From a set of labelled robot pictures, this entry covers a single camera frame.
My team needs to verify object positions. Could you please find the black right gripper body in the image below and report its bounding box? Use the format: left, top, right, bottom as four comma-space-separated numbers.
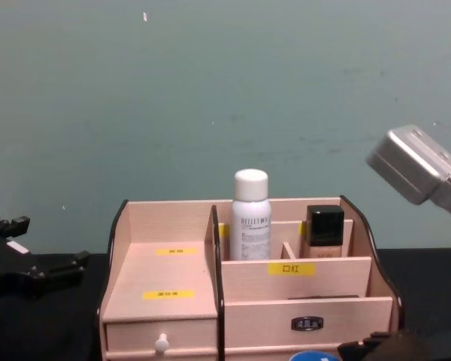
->
376, 329, 451, 361

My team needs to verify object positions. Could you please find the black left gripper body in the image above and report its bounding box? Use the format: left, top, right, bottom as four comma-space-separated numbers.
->
0, 235, 48, 302

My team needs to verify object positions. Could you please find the blue round lid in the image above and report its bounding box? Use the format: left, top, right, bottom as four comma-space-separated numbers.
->
286, 350, 340, 361

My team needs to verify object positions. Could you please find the black table cloth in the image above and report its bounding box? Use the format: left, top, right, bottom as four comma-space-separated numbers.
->
0, 247, 451, 361

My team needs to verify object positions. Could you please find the small wooden drawer white knob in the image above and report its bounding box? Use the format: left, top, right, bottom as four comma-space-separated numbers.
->
104, 318, 219, 356

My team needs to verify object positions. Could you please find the pale wooden desk organizer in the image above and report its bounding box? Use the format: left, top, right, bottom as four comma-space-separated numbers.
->
96, 195, 406, 361

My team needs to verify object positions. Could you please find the beige foundation bottle black cap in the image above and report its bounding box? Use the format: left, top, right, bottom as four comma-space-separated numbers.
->
302, 204, 346, 259

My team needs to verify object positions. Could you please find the white spray bottle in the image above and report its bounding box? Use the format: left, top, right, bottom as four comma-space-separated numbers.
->
229, 168, 273, 262

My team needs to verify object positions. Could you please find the wide wooden drawer black handle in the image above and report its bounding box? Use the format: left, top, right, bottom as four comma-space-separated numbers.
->
222, 296, 395, 350

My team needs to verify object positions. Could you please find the plain pale wall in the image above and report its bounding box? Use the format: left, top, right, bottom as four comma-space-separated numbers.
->
0, 0, 451, 255

